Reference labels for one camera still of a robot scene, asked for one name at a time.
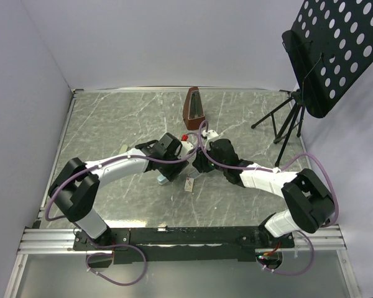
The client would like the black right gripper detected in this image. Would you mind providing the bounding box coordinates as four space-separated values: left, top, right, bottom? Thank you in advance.
192 143 228 173

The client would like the white staple box sleeve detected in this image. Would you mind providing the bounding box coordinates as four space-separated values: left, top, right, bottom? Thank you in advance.
184 177 195 192

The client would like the brown wooden metronome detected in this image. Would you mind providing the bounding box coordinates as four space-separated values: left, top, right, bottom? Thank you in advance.
182 87 206 130

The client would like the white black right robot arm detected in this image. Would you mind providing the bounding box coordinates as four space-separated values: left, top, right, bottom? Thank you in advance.
193 138 336 247

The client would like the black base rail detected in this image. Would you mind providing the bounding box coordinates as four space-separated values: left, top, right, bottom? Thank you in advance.
73 226 295 264

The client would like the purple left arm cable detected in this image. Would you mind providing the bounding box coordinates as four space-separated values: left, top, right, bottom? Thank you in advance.
45 132 149 285

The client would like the black perforated music stand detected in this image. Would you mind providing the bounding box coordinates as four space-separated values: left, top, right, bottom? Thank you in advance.
265 1 373 155

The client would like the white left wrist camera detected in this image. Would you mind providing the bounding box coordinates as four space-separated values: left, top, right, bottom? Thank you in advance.
178 134 195 159

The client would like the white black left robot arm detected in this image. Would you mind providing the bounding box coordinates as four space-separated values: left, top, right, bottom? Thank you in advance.
46 133 194 250

